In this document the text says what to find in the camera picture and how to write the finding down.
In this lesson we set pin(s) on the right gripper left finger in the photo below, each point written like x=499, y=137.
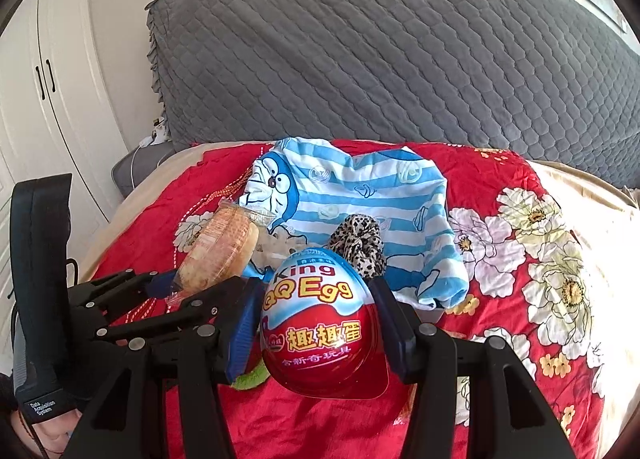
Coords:
x=131, y=415

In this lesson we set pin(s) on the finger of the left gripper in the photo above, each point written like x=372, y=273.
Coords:
x=122, y=291
x=221, y=305

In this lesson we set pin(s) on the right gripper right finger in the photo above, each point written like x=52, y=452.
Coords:
x=509, y=417

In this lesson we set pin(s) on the biscuit pack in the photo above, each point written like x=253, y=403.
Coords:
x=221, y=251

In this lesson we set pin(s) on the green fuzzy scrunchie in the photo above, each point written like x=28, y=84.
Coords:
x=252, y=379

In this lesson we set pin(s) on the red blue surprise egg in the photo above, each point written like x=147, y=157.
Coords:
x=319, y=332

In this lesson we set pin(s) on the leopard print scrunchie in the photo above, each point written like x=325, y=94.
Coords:
x=358, y=240

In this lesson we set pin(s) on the sheer white scrunchie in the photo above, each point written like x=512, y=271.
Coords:
x=274, y=247

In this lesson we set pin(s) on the person's left hand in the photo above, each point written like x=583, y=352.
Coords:
x=47, y=439

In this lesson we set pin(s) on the grey shallow tray box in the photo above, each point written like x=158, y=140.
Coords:
x=425, y=316

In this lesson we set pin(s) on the black data acquisition box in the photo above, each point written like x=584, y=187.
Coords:
x=46, y=353

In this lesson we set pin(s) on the red floral bed quilt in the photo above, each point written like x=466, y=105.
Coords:
x=531, y=279

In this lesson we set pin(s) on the grey bedside stool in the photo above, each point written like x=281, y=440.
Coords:
x=133, y=169

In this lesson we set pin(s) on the blue striped cartoon cloth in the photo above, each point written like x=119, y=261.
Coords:
x=310, y=186

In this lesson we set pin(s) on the white wardrobe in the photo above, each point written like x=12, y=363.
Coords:
x=56, y=118

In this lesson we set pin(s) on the grey quilted headboard cover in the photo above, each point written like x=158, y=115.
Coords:
x=544, y=78

